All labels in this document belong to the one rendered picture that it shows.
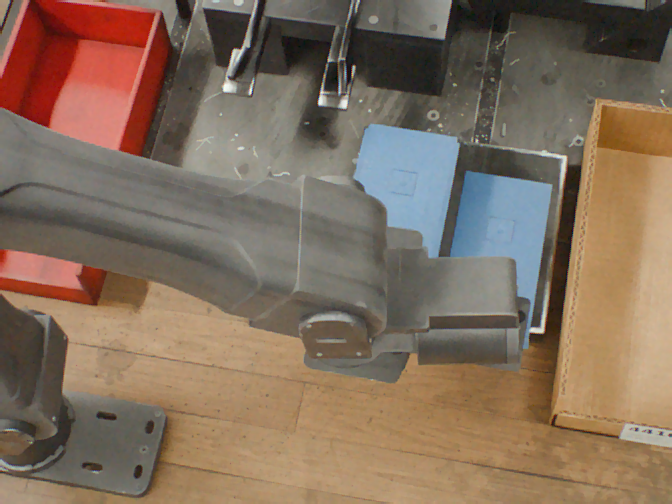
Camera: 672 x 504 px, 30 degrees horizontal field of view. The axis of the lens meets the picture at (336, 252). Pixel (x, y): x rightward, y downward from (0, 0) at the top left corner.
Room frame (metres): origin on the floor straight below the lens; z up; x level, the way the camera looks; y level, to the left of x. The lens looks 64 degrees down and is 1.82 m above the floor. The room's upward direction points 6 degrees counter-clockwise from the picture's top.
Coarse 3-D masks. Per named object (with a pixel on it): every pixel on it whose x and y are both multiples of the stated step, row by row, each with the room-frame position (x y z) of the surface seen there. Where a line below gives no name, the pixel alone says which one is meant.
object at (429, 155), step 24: (384, 144) 0.50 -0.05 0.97; (408, 144) 0.50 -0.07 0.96; (432, 144) 0.49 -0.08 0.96; (360, 168) 0.48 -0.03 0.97; (384, 168) 0.48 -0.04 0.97; (408, 168) 0.48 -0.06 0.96; (432, 168) 0.47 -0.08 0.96; (384, 192) 0.46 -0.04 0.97; (432, 192) 0.45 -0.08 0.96; (408, 216) 0.43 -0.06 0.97; (432, 216) 0.43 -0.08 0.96; (432, 240) 0.41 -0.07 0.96
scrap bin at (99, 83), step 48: (48, 0) 0.68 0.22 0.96; (48, 48) 0.67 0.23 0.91; (96, 48) 0.66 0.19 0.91; (144, 48) 0.66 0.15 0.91; (0, 96) 0.59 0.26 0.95; (48, 96) 0.62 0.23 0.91; (96, 96) 0.61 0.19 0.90; (144, 96) 0.58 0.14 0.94; (96, 144) 0.56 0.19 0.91; (144, 144) 0.56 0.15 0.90; (0, 288) 0.44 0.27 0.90; (48, 288) 0.43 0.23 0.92; (96, 288) 0.42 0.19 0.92
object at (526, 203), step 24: (480, 192) 0.47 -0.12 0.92; (504, 192) 0.47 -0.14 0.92; (528, 192) 0.47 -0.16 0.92; (480, 216) 0.45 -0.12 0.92; (504, 216) 0.45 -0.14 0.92; (528, 216) 0.44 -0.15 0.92; (456, 240) 0.43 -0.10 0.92; (480, 240) 0.43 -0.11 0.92; (528, 240) 0.42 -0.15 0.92; (528, 264) 0.40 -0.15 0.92; (528, 288) 0.38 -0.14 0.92; (528, 336) 0.34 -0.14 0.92
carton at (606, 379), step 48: (624, 144) 0.50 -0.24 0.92; (624, 192) 0.47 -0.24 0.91; (576, 240) 0.41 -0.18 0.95; (624, 240) 0.42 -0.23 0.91; (576, 288) 0.36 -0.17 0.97; (624, 288) 0.38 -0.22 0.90; (576, 336) 0.35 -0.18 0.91; (624, 336) 0.34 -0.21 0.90; (576, 384) 0.31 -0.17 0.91; (624, 384) 0.30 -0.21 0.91; (624, 432) 0.26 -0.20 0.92
